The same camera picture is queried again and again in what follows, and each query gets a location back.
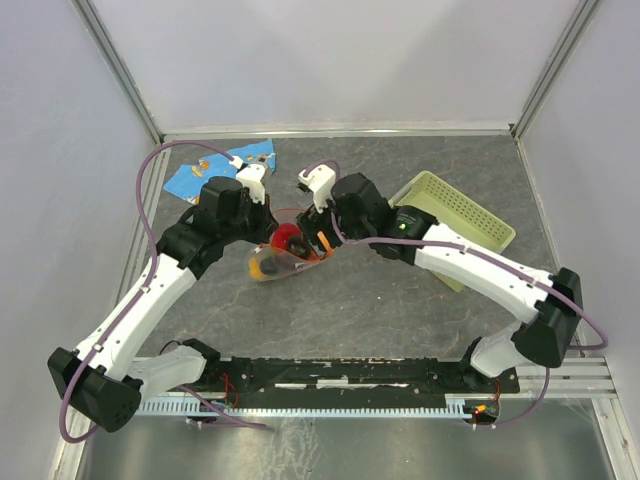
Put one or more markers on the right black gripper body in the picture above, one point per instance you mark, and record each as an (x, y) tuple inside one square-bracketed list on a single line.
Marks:
[(311, 223)]

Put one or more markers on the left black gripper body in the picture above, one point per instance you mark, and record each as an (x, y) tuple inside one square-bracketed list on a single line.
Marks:
[(251, 222)]

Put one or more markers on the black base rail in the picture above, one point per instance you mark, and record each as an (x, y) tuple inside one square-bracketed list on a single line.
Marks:
[(335, 383)]

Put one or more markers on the dark purple eggplant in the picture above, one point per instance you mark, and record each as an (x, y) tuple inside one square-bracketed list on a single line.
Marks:
[(272, 266)]

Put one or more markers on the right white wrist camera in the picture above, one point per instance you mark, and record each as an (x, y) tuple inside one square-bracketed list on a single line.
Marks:
[(319, 181)]

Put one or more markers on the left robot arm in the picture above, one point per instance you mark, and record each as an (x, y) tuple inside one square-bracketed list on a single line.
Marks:
[(101, 378)]

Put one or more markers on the light blue cable duct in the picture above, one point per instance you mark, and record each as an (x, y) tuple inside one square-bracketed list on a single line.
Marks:
[(184, 405)]

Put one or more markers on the red apple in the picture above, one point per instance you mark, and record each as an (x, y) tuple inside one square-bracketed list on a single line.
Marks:
[(283, 234)]

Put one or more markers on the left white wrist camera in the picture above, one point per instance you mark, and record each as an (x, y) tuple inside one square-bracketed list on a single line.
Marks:
[(254, 176)]

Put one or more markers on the pale green plastic basket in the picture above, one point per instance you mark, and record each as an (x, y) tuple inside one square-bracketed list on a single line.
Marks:
[(428, 192)]

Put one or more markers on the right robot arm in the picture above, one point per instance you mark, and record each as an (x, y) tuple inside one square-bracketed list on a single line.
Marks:
[(351, 211)]

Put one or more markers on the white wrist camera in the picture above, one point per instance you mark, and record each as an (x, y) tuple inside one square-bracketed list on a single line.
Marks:
[(254, 176), (319, 181)]

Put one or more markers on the blue patterned cloth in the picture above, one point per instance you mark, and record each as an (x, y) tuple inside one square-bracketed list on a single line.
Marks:
[(187, 181)]

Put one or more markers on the small orange mango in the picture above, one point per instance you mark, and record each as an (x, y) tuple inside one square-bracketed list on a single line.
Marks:
[(255, 271)]

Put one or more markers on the clear zip top bag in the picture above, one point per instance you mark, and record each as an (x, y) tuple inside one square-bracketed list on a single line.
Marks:
[(287, 252)]

